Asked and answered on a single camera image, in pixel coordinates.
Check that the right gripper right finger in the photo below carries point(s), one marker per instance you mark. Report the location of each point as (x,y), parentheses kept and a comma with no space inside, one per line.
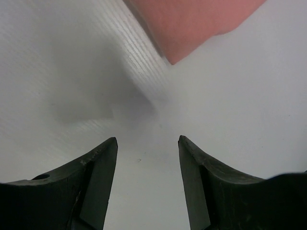
(219,197)

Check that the pink t-shirt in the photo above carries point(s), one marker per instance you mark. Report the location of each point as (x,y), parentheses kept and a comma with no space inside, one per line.
(180,26)

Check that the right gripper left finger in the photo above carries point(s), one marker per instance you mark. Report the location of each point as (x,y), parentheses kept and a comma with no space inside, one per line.
(74,196)

